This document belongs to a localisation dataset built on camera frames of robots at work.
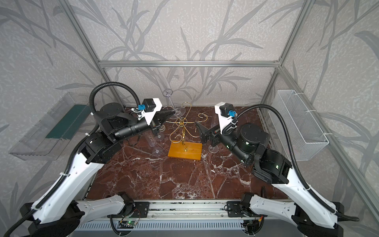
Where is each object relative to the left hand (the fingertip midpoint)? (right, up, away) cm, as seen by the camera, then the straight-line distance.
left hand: (174, 107), depth 52 cm
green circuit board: (-25, -55, +18) cm, 64 cm away
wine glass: (-18, -17, +50) cm, 55 cm away
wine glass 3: (+18, -25, +44) cm, 54 cm away
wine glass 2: (-19, -25, +43) cm, 53 cm away
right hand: (+12, -2, 0) cm, 13 cm away
